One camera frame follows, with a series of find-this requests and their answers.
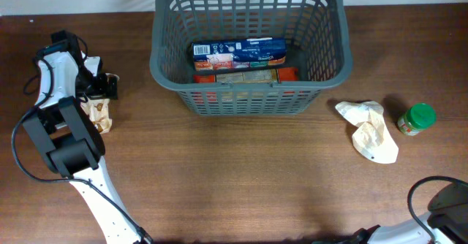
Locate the beige paper bag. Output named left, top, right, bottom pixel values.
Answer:
left=335, top=101, right=399, bottom=164

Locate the green lidded jar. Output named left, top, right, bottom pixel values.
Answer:
left=397, top=103, right=437, bottom=136

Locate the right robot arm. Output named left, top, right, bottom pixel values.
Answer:
left=338, top=175, right=467, bottom=244

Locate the grey plastic shopping basket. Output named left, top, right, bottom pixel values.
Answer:
left=150, top=0, right=352, bottom=115

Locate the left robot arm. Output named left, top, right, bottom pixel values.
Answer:
left=12, top=31, right=153, bottom=243

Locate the clear bag with brown label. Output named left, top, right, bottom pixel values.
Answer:
left=79, top=72, right=121, bottom=134

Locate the orange pasta packet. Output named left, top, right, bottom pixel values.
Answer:
left=190, top=67, right=299, bottom=104

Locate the blue carton box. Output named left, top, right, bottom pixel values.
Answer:
left=192, top=37, right=287, bottom=71

